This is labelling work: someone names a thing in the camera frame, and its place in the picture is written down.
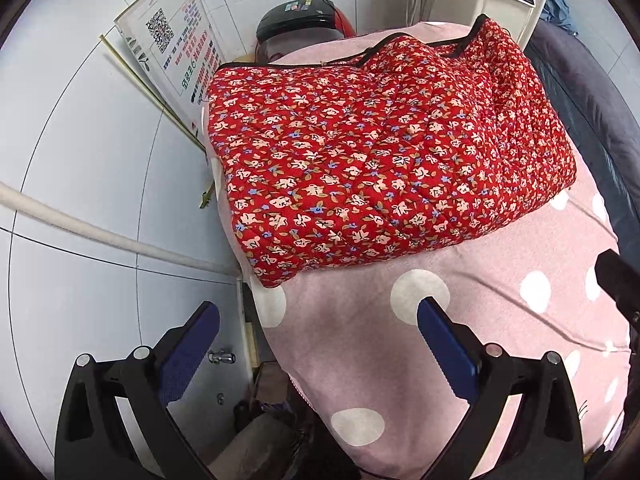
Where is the red floral quilted jacket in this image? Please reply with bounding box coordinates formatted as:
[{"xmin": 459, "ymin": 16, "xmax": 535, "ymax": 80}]
[{"xmin": 205, "ymin": 14, "xmax": 578, "ymax": 289}]

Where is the white appliance with control panel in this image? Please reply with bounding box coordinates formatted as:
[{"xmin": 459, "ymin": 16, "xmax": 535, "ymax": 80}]
[{"xmin": 472, "ymin": 0, "xmax": 556, "ymax": 58}]

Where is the white pipe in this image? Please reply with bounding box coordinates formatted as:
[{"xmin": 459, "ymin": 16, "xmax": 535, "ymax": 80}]
[{"xmin": 0, "ymin": 180, "xmax": 241, "ymax": 277}]

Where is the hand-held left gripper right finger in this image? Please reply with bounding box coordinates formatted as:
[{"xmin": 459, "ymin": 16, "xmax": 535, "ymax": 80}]
[{"xmin": 418, "ymin": 297, "xmax": 585, "ymax": 480}]

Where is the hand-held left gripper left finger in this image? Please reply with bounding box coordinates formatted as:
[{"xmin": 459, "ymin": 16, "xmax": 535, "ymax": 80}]
[{"xmin": 54, "ymin": 301, "xmax": 221, "ymax": 480}]

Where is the blue crumpled cloth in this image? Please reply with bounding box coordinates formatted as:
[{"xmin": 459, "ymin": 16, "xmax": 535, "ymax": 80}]
[{"xmin": 542, "ymin": 0, "xmax": 583, "ymax": 36}]

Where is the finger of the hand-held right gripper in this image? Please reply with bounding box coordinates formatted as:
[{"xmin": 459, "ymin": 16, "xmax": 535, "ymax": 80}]
[{"xmin": 595, "ymin": 249, "xmax": 640, "ymax": 331}]

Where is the dark navy quilt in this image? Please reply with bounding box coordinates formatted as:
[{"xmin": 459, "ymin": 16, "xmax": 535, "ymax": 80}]
[{"xmin": 522, "ymin": 22, "xmax": 640, "ymax": 271}]

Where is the pink polka dot blanket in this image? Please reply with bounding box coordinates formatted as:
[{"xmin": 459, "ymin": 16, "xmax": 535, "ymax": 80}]
[{"xmin": 197, "ymin": 20, "xmax": 633, "ymax": 480}]

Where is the printed wall poster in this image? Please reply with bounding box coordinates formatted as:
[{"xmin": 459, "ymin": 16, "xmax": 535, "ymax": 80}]
[{"xmin": 114, "ymin": 0, "xmax": 226, "ymax": 153}]

